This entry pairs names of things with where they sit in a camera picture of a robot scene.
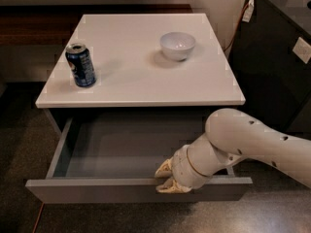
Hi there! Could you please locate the blue pepsi can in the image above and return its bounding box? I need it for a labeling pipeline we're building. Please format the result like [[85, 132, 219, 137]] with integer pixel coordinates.
[[65, 43, 96, 87]]

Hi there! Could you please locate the grey top drawer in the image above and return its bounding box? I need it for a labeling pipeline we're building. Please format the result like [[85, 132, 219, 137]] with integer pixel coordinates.
[[26, 108, 252, 204]]

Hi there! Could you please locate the black cabinet on right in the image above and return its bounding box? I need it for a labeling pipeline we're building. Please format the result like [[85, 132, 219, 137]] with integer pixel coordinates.
[[229, 0, 311, 138]]

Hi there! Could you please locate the orange cable with tag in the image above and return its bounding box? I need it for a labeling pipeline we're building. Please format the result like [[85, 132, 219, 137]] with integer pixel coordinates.
[[223, 0, 311, 53]]

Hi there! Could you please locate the dark wooden bench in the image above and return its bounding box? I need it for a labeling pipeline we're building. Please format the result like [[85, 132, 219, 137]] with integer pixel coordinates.
[[0, 4, 192, 46]]

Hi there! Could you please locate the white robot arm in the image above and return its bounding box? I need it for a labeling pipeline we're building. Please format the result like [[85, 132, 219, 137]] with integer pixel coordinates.
[[155, 109, 311, 194]]

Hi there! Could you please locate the white top drawer cabinet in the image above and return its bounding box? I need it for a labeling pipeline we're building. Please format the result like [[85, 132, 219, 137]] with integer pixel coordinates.
[[36, 14, 245, 109]]

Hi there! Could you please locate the white bowl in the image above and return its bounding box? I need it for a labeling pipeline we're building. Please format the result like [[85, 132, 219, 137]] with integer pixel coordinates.
[[159, 32, 196, 61]]

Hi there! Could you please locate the white label on cabinet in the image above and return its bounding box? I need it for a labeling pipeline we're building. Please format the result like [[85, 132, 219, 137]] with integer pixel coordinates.
[[293, 37, 311, 64]]

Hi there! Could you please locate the orange floor cable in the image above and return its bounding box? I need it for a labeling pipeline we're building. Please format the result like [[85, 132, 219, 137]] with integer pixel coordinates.
[[31, 202, 46, 233]]

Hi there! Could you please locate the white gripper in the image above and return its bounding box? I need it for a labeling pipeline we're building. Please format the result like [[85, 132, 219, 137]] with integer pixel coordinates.
[[155, 145, 211, 193]]

